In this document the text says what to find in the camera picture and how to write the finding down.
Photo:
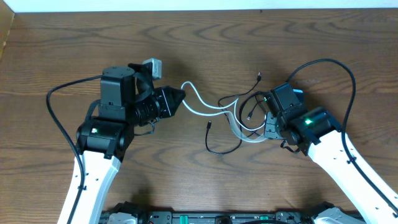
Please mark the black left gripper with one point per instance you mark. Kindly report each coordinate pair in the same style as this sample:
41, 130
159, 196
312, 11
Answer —
166, 101

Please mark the cardboard panel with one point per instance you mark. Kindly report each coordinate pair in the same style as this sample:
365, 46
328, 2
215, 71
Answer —
6, 20

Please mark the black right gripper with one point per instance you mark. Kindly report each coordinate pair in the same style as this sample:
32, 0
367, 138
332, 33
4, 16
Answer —
271, 125

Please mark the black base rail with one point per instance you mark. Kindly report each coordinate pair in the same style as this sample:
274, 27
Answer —
224, 217

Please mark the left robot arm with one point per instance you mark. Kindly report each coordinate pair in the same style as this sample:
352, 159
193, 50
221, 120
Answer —
128, 99

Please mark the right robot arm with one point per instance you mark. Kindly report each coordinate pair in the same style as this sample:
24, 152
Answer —
318, 135

